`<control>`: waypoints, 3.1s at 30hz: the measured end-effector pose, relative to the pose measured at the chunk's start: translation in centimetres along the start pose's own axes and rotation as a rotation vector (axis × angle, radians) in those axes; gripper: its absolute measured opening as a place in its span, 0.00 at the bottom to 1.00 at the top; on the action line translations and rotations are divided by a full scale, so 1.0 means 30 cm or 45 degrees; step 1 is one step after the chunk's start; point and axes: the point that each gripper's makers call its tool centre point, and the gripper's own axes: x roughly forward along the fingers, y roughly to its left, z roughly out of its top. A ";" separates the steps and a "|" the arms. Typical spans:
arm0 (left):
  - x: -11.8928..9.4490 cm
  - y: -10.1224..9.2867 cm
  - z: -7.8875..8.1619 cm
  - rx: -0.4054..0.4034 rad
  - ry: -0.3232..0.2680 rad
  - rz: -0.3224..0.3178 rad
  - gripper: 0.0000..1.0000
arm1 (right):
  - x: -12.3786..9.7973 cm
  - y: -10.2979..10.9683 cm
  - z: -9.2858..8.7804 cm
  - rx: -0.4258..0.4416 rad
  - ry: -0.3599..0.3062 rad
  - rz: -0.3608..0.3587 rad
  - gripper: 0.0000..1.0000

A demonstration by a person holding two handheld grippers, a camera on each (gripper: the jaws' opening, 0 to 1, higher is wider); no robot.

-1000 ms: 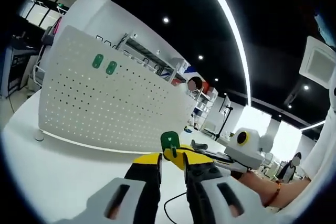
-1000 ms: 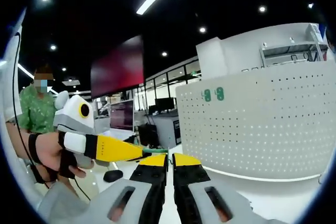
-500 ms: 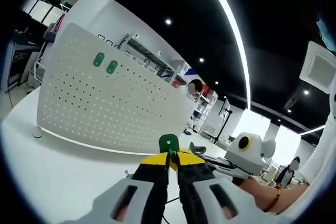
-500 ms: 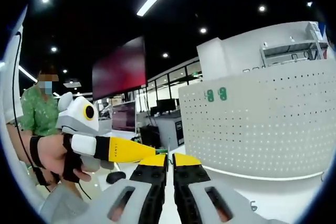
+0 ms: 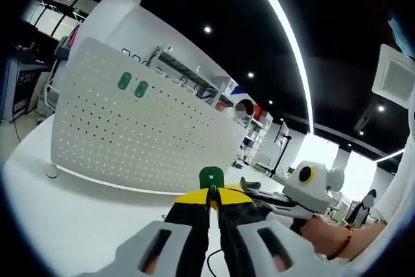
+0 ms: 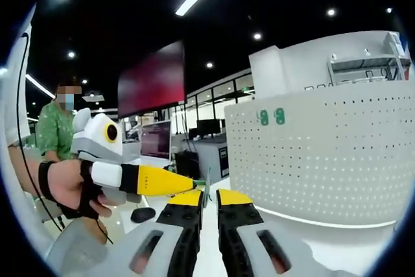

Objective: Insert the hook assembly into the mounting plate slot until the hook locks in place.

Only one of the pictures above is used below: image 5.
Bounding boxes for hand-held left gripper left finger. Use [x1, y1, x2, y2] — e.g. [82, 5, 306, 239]
[84, 187, 214, 277]

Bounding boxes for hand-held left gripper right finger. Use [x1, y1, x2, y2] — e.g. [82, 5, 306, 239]
[216, 184, 344, 277]

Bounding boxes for green hook assembly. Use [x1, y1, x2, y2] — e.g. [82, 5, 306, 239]
[134, 80, 150, 99]
[198, 166, 226, 191]
[117, 71, 134, 91]

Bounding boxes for white perforated mounting plate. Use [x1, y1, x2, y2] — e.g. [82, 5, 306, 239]
[43, 36, 248, 196]

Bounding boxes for person's right hand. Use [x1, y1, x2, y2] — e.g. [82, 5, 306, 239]
[290, 214, 348, 256]

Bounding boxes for dark grey tool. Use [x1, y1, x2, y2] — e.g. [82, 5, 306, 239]
[239, 176, 262, 191]

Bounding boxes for monitor on tripod stand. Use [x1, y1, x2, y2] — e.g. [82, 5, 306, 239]
[268, 120, 293, 179]

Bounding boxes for person's white shirt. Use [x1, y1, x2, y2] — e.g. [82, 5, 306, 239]
[378, 93, 415, 260]

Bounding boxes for ceiling air conditioner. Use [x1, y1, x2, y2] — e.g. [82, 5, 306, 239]
[370, 42, 415, 110]

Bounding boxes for metal shelf rack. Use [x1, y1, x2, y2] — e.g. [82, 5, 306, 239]
[148, 44, 235, 110]

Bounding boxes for ceiling light strip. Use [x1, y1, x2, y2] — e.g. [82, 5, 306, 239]
[241, 0, 316, 135]

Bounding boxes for white office chair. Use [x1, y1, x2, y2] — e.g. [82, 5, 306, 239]
[43, 62, 66, 116]

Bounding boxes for grey desk cabinet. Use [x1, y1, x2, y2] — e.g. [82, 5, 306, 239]
[0, 51, 53, 124]

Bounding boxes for grey bag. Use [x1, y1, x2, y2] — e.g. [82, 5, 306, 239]
[53, 34, 78, 61]

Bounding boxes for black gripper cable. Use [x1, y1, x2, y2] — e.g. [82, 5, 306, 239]
[205, 247, 228, 275]

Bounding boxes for orange bead bracelet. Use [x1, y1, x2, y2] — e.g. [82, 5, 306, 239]
[326, 224, 355, 261]

